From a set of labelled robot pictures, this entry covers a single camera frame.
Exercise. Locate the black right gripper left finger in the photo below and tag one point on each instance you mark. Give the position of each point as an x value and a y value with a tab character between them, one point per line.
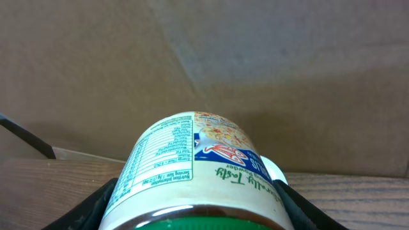
88	214

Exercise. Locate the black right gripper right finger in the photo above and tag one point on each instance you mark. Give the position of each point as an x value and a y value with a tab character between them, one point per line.
303	214

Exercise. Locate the green lid white jar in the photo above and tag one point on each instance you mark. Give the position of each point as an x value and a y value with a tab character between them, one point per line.
195	170

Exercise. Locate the white black barcode scanner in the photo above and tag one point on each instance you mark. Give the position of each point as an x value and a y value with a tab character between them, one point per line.
273	170

